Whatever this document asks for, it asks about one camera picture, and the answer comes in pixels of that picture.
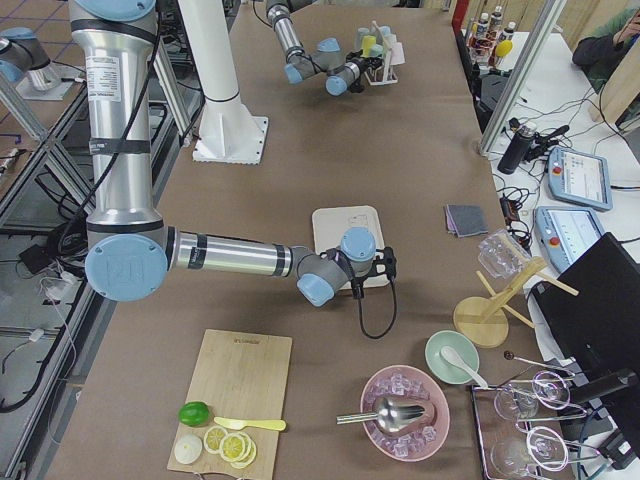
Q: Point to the black water bottle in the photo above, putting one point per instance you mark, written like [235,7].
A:
[518,148]

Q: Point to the pink bowl with ice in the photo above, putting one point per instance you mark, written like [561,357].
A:
[407,381]

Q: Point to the upper wine glass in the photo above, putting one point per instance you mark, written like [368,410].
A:
[522,399]

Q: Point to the black laptop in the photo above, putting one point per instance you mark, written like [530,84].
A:
[599,328]

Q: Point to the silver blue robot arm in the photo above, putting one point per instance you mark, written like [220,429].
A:
[130,248]
[343,72]

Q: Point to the lemon slices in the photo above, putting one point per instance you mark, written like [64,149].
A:
[238,449]

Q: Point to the yellow plastic knife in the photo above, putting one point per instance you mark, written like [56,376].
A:
[240,424]

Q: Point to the upper teach pendant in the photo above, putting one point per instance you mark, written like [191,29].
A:
[579,178]

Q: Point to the white wire cup rack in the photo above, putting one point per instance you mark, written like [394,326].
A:
[384,75]

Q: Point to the clear glass mug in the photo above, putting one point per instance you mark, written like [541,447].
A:
[501,255]

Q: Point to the aluminium frame post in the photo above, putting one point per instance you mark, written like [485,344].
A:
[528,56]

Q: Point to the white lemon end piece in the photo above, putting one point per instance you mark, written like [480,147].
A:
[188,449]

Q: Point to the wooden mug tree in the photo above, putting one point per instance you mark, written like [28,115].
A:
[483,320]

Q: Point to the black wire glass rack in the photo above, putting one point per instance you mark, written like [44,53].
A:
[578,451]

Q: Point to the pink cup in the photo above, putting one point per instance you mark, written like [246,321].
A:
[397,56]

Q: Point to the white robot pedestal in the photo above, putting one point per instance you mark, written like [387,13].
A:
[228,132]

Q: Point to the green lime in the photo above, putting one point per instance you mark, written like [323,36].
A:
[194,414]

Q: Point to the wine glass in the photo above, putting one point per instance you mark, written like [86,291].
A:
[539,450]
[522,399]

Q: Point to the teach pendant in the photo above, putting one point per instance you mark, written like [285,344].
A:
[566,233]
[579,178]

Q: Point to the light blue cup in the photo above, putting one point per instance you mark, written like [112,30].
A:
[359,36]

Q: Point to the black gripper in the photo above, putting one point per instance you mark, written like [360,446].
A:
[371,274]
[363,65]

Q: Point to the lower wine glass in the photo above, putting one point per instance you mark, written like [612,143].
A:
[539,450]

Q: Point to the metal scoop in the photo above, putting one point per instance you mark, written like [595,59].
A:
[394,415]

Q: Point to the seated person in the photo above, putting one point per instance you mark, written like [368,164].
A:
[599,54]

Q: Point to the lower teach pendant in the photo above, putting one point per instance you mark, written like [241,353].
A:
[566,233]

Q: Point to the grey folded cloth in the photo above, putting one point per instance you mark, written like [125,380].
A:
[465,220]

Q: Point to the cream white tray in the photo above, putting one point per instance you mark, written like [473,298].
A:
[330,224]

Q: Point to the white ceramic spoon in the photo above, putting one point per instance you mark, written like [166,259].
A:
[450,355]

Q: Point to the green ceramic bowl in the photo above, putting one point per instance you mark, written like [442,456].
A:
[440,367]

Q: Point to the wooden cutting board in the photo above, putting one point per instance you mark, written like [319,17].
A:
[241,376]

